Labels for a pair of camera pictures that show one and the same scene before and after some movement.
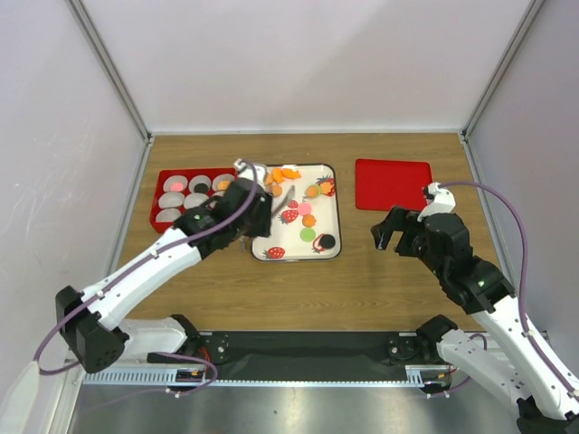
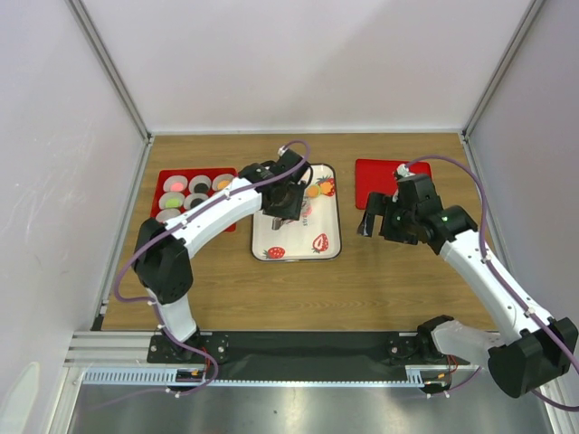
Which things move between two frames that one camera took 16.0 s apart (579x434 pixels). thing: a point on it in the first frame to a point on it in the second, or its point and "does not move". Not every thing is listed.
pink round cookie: [305, 208] does not move
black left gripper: [262, 226] to [293, 211]
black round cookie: [201, 187] does not move
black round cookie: [327, 241] to [194, 202]
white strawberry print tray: [305, 223] does not move
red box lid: [381, 184] does not move
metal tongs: [279, 209] to [278, 221]
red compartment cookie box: [177, 191] does not move
